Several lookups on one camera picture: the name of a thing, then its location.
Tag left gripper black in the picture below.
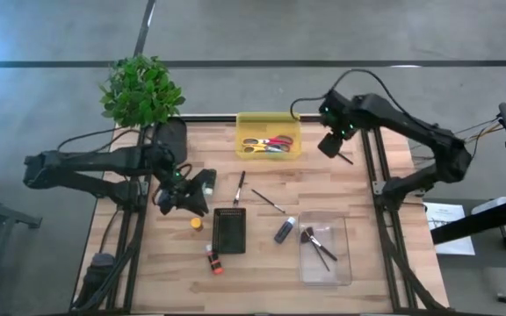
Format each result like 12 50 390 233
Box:
154 169 217 217

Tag red scissors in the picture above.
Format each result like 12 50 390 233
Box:
242 134 294 149

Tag thin paintbrush silver ferrule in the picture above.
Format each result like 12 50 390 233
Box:
250 188 287 215

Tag yellow scissors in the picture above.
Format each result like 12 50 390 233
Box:
241 143 290 154

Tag purple paint bottle white cap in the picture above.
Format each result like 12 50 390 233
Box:
273 216 297 245

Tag large round black brush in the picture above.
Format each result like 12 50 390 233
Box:
300 226 338 262

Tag orange paint tube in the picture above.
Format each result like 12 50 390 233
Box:
205 244 226 277

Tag black slotted plastic basket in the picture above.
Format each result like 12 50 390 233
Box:
212 206 248 255

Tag yellow translucent plastic bin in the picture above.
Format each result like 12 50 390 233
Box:
235 111 302 161

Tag green plant in black pot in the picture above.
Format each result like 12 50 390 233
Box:
99 54 189 166

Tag clear plastic bin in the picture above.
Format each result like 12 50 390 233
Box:
297 210 353 287

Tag white paper sheet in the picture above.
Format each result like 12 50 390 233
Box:
428 202 477 256

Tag white box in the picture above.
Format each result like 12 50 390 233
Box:
472 196 506 216

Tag black tripod leg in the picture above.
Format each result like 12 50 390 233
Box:
0 187 43 230

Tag black-handled flat paintbrush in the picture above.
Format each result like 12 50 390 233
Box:
232 170 247 207

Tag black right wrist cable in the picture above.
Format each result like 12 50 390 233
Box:
289 68 412 122

